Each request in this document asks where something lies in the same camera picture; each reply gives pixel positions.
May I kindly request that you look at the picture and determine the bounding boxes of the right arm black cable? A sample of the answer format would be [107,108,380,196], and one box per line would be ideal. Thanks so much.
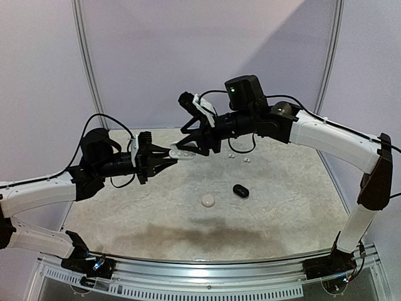
[197,90,401,200]

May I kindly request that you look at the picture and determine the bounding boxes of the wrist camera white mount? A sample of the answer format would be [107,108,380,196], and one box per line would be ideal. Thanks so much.
[178,92,217,128]
[128,131,152,167]

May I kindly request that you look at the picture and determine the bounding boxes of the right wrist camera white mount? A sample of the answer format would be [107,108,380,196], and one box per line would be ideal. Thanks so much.
[178,92,217,128]

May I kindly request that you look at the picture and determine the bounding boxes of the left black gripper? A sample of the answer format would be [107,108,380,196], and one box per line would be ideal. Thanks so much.
[95,144,177,185]

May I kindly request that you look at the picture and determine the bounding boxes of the black earbud charging case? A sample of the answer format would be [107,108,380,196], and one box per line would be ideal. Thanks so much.
[232,184,249,199]

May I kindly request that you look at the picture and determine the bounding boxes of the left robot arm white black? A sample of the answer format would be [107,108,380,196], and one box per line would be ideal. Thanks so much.
[1,128,177,279]

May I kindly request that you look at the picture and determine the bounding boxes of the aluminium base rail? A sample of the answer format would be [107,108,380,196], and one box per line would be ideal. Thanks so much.
[28,244,392,300]

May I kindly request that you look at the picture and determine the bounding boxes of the pink earbud charging case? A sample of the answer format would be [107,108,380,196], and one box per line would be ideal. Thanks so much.
[201,194,216,208]

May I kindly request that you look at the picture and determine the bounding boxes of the left aluminium corner post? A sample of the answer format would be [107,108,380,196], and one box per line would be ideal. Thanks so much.
[71,0,105,114]

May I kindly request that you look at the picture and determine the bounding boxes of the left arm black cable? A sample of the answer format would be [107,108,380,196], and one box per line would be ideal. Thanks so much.
[0,113,135,191]

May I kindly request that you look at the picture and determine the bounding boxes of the aluminium corner post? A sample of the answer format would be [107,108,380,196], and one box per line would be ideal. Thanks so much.
[71,0,105,114]
[306,0,345,134]

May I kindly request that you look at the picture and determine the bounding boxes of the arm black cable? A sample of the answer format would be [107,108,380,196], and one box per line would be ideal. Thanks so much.
[197,90,401,200]
[0,113,135,191]

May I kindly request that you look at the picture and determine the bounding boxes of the right aluminium corner post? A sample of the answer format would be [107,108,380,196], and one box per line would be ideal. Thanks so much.
[306,0,345,134]

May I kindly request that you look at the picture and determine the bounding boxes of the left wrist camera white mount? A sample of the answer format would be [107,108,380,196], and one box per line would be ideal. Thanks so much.
[128,131,152,167]

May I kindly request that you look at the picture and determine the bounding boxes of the white earbud charging case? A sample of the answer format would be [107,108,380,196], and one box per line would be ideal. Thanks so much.
[169,148,196,161]

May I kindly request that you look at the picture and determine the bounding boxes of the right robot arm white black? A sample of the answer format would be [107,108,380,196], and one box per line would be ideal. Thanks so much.
[169,75,393,279]

